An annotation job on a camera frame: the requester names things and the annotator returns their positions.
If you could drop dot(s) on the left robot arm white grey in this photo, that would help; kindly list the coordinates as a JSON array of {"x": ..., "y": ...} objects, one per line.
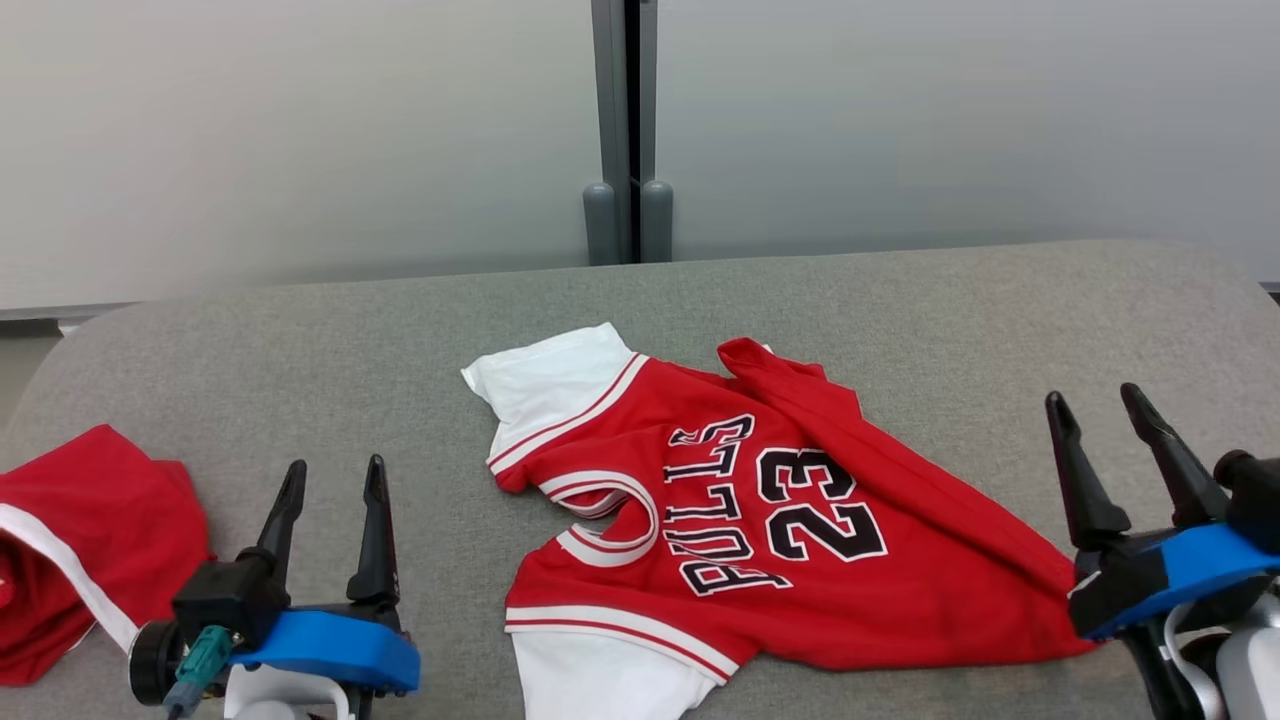
[{"x": 270, "y": 700}]

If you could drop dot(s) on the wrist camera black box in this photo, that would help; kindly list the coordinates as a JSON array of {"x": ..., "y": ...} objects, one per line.
[
  {"x": 1255, "y": 500},
  {"x": 225, "y": 600}
]

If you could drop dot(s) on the red white basketball jersey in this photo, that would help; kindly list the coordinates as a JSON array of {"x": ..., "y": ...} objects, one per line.
[{"x": 900, "y": 580}]

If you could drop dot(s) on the grey wall baseboard strip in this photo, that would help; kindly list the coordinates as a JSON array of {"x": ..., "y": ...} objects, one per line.
[{"x": 40, "y": 314}]

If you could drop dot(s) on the grey partition post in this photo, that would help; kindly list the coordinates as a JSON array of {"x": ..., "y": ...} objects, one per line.
[{"x": 610, "y": 90}]

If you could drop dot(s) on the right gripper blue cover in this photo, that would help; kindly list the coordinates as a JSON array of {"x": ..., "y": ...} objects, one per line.
[{"x": 1190, "y": 570}]

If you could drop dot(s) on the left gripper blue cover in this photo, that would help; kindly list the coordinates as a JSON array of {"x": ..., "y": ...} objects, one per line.
[{"x": 330, "y": 645}]

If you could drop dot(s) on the grey cylindrical post foot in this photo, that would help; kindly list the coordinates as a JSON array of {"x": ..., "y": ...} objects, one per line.
[
  {"x": 657, "y": 222},
  {"x": 600, "y": 225}
]

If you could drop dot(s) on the red shorts white hem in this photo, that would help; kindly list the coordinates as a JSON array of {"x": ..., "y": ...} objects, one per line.
[{"x": 100, "y": 520}]

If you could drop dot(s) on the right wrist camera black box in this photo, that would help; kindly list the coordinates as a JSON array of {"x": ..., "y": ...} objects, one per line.
[{"x": 1255, "y": 500}]

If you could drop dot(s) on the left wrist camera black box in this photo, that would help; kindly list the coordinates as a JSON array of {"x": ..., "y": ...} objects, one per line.
[{"x": 225, "y": 600}]

